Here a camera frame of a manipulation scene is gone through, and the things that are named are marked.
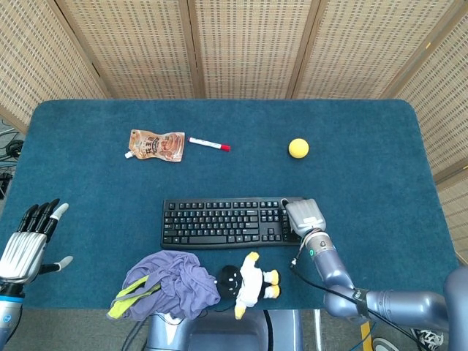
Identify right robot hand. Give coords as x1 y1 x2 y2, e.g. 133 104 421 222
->
280 197 328 237

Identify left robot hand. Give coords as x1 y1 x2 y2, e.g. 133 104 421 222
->
0 198 74 286

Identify black keyboard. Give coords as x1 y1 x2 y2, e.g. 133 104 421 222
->
161 197 312 251

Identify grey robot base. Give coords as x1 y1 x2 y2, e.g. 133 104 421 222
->
144 309 304 351

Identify yellow ball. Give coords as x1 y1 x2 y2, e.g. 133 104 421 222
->
288 137 310 159

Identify plush doll with black head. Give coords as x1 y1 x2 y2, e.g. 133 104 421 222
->
214 251 282 320

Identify blue table mat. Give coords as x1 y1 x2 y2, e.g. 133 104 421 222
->
0 98 460 312

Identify white marker with red cap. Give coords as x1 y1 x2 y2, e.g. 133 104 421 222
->
188 137 232 152

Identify yellow floor tape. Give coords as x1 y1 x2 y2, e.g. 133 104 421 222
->
360 321 374 351

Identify purple crumpled cloth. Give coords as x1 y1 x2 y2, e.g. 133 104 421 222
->
106 250 222 322

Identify orange spouted sauce pouch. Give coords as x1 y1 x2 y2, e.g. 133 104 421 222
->
124 129 186 162

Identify black and white sneaker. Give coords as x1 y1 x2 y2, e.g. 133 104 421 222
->
371 327 449 351

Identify woven folding screen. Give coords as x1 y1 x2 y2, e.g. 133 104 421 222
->
0 0 468 216

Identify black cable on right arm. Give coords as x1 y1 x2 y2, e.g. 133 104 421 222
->
290 243 425 343

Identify black cables on floor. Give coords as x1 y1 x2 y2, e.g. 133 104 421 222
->
0 122 26 200

